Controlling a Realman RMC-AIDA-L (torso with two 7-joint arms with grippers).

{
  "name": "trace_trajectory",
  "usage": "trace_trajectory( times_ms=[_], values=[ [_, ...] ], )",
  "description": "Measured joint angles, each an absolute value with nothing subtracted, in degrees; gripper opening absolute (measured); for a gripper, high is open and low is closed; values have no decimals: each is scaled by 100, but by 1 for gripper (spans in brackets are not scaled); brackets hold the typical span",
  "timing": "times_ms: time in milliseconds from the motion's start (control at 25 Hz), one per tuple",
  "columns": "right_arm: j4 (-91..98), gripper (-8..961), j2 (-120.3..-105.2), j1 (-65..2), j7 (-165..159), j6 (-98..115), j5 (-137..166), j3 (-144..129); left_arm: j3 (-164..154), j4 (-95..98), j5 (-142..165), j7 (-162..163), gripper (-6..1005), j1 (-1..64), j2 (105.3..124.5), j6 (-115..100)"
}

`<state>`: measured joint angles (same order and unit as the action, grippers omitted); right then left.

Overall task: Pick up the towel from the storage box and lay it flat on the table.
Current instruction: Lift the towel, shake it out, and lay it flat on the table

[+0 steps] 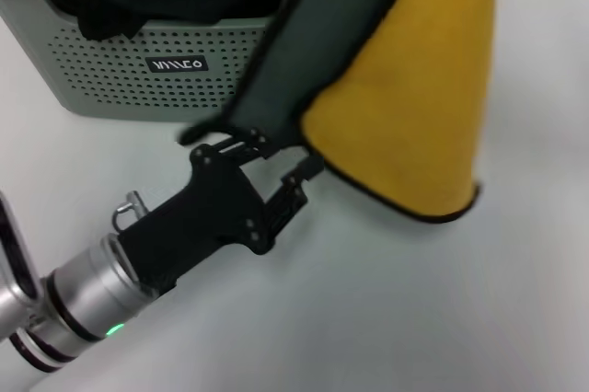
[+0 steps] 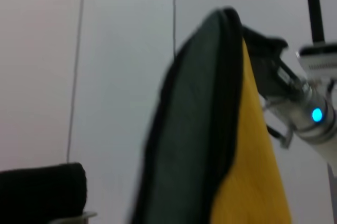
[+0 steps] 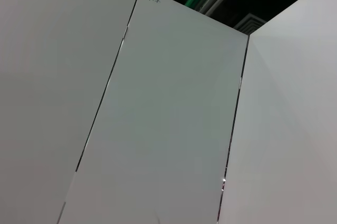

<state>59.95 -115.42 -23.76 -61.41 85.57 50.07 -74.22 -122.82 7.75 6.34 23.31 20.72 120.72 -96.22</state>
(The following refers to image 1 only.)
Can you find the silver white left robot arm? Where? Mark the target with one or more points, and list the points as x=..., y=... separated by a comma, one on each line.
x=83, y=300

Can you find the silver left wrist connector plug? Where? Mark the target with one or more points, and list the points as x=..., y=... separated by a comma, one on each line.
x=135, y=203

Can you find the yellow grey towel black trim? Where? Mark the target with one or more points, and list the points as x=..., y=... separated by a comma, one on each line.
x=405, y=111

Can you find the green perforated plastic storage box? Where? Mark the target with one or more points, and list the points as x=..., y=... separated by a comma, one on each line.
x=115, y=88

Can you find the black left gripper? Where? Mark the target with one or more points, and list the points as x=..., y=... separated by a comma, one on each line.
x=211, y=208

